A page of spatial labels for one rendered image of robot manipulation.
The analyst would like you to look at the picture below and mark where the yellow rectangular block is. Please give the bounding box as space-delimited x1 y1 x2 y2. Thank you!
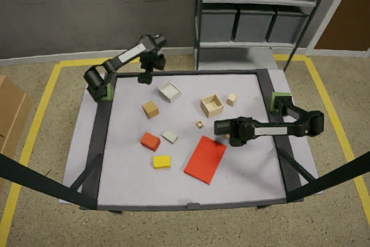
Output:
153 155 171 169

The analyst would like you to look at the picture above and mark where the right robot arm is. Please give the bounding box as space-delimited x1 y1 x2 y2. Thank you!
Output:
214 96 324 147

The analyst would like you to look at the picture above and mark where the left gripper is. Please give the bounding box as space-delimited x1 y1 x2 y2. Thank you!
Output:
138 53 158 86

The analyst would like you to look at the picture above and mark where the tan cube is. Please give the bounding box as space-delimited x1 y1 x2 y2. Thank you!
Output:
143 101 159 119

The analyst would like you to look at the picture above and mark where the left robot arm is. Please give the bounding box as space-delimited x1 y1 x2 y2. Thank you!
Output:
83 34 167 102

